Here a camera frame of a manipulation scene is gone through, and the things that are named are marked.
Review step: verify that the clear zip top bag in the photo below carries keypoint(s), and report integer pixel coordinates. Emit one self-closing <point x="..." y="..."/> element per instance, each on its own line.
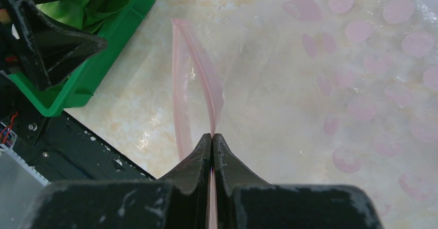
<point x="320" y="92"/>

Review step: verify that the green bok choy vegetable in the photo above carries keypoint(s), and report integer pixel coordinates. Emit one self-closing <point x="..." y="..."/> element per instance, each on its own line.
<point x="87" y="15"/>

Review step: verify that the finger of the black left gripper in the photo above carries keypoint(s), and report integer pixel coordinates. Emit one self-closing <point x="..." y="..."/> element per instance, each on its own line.
<point x="44" y="50"/>

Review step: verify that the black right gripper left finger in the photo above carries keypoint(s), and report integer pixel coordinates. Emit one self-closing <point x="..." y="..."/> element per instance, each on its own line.
<point x="179" y="199"/>

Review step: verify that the green plastic tray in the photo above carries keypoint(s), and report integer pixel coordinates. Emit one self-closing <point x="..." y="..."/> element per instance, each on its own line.
<point x="77" y="90"/>

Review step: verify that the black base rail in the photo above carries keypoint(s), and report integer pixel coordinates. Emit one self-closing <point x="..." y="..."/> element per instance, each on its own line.
<point x="60" y="147"/>

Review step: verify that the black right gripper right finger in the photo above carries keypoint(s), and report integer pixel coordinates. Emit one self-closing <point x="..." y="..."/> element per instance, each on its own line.
<point x="244" y="200"/>

